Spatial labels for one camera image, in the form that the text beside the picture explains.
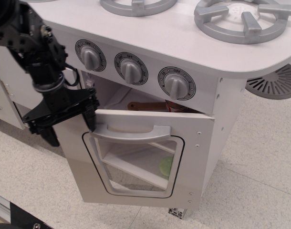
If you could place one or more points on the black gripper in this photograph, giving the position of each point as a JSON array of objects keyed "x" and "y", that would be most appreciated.
[{"x": 59, "y": 106}]

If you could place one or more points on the grey oven door handle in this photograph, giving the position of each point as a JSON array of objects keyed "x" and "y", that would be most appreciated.
[{"x": 157, "y": 134}]

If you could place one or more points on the white oven door with window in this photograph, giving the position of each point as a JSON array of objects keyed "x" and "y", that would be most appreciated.
[{"x": 128, "y": 174}]

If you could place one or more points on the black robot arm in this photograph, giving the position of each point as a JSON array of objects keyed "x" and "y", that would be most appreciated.
[{"x": 37, "y": 51}]

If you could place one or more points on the green toy in oven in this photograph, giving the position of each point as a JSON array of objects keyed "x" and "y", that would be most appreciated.
[{"x": 165, "y": 165}]

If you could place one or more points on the wooden spoon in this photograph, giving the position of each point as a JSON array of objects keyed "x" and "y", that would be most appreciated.
[{"x": 138, "y": 106}]

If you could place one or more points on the white left cabinet door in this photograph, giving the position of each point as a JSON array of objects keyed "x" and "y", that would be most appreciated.
[{"x": 8, "y": 110}]

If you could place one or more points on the grey left stove knob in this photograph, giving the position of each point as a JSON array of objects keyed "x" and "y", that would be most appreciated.
[{"x": 90, "y": 55}]

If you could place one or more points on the grey stove knob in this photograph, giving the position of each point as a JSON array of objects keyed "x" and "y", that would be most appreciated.
[
  {"x": 90, "y": 55},
  {"x": 176, "y": 83},
  {"x": 131, "y": 68}
]

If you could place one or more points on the grey middle stove knob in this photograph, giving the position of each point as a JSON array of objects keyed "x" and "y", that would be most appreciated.
[{"x": 131, "y": 68}]

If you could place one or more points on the red toy can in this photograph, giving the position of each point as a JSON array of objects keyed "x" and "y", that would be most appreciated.
[{"x": 174, "y": 107}]

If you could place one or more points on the white toy kitchen stove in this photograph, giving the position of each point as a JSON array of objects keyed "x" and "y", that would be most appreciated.
[{"x": 141, "y": 95}]

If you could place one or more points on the grey right stove knob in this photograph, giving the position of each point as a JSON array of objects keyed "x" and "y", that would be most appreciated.
[{"x": 176, "y": 83}]

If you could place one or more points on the grey left burner grate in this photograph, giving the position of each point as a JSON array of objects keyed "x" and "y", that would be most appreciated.
[{"x": 137, "y": 8}]

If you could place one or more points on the grey burner grate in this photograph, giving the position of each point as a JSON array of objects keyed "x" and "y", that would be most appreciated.
[
  {"x": 137, "y": 8},
  {"x": 242, "y": 21}
]

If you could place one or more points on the aluminium extrusion foot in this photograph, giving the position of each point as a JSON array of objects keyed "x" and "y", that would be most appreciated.
[{"x": 177, "y": 212}]

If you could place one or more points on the grey right burner grate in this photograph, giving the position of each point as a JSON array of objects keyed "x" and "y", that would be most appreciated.
[{"x": 242, "y": 21}]

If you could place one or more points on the grey slotted round disc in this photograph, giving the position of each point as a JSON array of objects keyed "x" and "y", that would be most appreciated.
[{"x": 275, "y": 85}]

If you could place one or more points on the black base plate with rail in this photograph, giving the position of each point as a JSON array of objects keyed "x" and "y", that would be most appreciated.
[{"x": 17, "y": 218}]

